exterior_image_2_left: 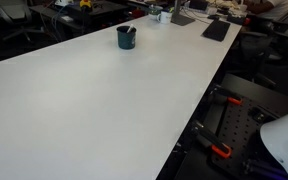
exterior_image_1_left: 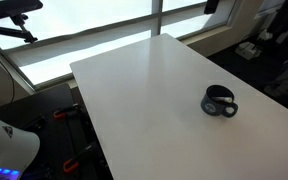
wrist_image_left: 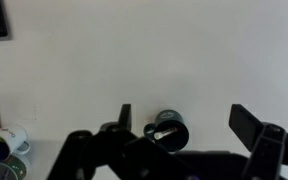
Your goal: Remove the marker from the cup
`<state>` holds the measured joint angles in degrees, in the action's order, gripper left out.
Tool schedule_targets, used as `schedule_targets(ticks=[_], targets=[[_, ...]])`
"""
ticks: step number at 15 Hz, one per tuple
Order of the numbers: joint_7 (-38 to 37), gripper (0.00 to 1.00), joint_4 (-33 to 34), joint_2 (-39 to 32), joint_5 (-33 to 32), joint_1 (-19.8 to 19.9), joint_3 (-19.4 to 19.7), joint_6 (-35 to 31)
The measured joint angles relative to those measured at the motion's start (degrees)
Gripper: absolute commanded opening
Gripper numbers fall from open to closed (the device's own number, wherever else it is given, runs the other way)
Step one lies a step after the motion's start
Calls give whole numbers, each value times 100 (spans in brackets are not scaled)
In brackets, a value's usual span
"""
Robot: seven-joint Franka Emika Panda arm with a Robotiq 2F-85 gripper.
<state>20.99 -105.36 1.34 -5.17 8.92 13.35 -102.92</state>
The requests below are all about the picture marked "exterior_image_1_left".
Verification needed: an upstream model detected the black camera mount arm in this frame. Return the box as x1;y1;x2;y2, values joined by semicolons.
0;0;44;44

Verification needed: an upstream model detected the black hanging device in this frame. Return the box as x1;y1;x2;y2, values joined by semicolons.
203;0;220;15

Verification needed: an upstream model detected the thin black hanging cable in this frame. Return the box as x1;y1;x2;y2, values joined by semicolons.
0;19;17;104

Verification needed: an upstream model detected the dark teal speckled mug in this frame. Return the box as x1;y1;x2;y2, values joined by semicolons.
200;84;239;118

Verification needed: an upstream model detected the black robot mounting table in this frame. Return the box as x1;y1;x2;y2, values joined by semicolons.
0;83;115;180

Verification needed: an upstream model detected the white power strip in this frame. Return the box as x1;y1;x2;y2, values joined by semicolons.
235;41;262;61

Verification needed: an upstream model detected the grey window frame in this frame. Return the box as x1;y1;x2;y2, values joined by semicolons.
3;0;245;91

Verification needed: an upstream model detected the black clamp orange handle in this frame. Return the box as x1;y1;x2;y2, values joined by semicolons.
62;143;98;174
52;103;82;120

